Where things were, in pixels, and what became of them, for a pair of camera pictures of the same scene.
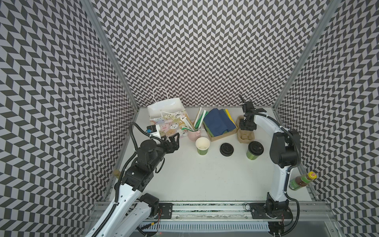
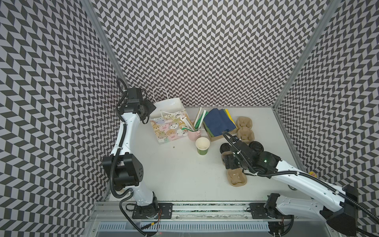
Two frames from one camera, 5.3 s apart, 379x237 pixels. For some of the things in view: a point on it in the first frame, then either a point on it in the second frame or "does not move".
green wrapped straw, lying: x=185 y=128 does not move
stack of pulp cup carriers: x=244 y=136 does not move
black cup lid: x=255 y=148 does not move
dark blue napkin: x=218 y=122 does not move
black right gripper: x=244 y=127 to x=230 y=163
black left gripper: x=174 y=144 to x=151 y=107
